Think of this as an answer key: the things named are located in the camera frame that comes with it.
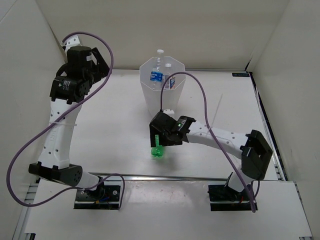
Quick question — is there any green plastic soda bottle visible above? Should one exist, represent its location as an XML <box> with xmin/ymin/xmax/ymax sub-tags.
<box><xmin>151</xmin><ymin>134</ymin><xmax>165</xmax><ymax>158</ymax></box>

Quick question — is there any clear bottle white barcode label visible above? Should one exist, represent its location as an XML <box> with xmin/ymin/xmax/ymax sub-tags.
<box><xmin>162</xmin><ymin>63</ymin><xmax>176</xmax><ymax>90</ymax></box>

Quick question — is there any clear bottle blue label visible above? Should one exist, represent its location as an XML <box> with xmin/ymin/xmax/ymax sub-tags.
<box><xmin>150</xmin><ymin>49</ymin><xmax>165</xmax><ymax>91</ymax></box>

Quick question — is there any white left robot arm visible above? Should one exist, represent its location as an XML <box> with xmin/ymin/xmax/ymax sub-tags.
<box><xmin>28</xmin><ymin>45</ymin><xmax>110</xmax><ymax>200</ymax></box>

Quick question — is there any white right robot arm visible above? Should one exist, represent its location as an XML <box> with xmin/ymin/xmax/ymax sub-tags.
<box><xmin>149</xmin><ymin>111</ymin><xmax>273</xmax><ymax>200</ymax></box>

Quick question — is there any white octagonal plastic bin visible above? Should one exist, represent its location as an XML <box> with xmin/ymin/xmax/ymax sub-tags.
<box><xmin>139</xmin><ymin>57</ymin><xmax>186</xmax><ymax>117</ymax></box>

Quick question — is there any white zip tie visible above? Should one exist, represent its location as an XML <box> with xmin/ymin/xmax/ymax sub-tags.
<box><xmin>210</xmin><ymin>93</ymin><xmax>224</xmax><ymax>129</ymax></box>

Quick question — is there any white foam board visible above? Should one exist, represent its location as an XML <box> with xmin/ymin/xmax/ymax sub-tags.
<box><xmin>25</xmin><ymin>180</ymin><xmax>312</xmax><ymax>240</ymax></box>

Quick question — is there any aluminium table edge rail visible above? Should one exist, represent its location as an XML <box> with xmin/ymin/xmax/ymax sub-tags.
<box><xmin>44</xmin><ymin>173</ymin><xmax>281</xmax><ymax>181</ymax></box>

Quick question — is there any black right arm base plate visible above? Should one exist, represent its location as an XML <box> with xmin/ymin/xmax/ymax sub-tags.
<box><xmin>207</xmin><ymin>184</ymin><xmax>252</xmax><ymax>212</ymax></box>

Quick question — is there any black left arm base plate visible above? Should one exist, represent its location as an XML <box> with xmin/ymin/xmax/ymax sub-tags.
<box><xmin>73</xmin><ymin>180</ymin><xmax>124</xmax><ymax>211</ymax></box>

